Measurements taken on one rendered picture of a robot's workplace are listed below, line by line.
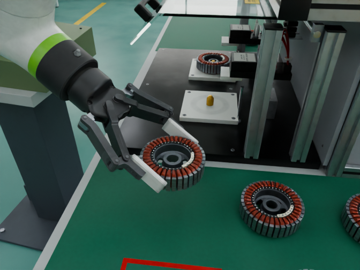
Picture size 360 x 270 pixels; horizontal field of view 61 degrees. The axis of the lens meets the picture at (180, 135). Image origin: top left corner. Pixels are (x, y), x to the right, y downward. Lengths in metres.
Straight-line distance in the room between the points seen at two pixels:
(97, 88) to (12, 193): 1.42
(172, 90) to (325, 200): 0.52
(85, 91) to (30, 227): 1.20
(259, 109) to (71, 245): 0.43
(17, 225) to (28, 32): 1.24
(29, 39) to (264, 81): 0.41
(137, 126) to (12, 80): 0.49
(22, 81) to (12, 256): 0.82
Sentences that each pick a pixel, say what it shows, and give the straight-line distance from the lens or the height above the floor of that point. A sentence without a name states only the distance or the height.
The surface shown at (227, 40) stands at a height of 0.88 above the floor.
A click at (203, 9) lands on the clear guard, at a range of 0.60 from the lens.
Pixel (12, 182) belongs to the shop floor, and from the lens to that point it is 1.95.
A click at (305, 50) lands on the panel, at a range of 0.94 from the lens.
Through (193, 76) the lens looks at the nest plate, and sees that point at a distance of 1.00.
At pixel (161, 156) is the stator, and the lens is 0.55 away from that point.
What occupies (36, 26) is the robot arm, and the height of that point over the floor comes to 1.06.
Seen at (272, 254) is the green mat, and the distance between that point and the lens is 0.57.
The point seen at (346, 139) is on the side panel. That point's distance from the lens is 0.69.
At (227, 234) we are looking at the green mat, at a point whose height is 0.75.
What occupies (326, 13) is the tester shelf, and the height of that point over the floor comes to 1.08.
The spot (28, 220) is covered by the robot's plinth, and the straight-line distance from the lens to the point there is 1.69.
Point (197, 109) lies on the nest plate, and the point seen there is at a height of 0.78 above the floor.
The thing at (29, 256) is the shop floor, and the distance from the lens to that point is 1.57.
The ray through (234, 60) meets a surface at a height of 0.92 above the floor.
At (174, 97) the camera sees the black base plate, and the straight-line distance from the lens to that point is 0.91.
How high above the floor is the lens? 1.21
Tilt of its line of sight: 36 degrees down
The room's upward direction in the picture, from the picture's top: straight up
